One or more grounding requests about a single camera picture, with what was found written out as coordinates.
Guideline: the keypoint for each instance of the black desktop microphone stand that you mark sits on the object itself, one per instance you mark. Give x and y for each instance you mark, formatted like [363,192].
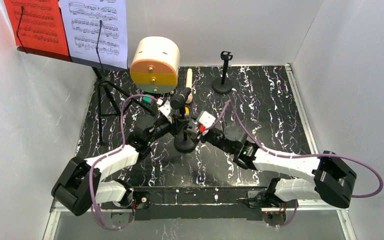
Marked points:
[183,141]

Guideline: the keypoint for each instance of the red sheet music page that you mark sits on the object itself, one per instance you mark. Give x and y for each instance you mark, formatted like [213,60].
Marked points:
[38,28]

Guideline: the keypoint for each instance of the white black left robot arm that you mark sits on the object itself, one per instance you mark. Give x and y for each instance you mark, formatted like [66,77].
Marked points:
[82,183]

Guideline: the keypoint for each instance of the white sheet music page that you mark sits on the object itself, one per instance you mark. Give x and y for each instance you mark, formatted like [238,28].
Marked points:
[96,32]

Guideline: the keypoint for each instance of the pink microphone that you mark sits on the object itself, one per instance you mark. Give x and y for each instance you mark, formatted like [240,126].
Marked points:
[189,84]

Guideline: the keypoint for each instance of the green and grey eraser block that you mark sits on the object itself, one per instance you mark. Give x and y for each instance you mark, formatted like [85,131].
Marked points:
[148,99]

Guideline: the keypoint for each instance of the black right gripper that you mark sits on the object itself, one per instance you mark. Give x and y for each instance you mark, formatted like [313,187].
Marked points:
[217,138]

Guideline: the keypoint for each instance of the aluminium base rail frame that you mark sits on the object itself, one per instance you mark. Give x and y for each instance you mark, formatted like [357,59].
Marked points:
[205,182]

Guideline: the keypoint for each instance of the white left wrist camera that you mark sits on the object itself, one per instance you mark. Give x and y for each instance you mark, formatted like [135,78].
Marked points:
[164,107]

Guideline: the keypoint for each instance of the round three-colour drawer cabinet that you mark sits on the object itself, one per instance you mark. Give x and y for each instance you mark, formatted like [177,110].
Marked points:
[155,65]

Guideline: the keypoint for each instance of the black tripod music stand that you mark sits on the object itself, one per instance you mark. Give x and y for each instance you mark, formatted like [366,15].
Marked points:
[102,84]

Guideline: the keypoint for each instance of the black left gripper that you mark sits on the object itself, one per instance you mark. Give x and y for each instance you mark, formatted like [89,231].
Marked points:
[173,122]

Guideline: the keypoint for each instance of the black handheld microphone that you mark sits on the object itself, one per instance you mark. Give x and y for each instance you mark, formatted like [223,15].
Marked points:
[179,100]

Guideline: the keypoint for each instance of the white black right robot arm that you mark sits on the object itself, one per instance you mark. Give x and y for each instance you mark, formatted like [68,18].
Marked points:
[327,177]

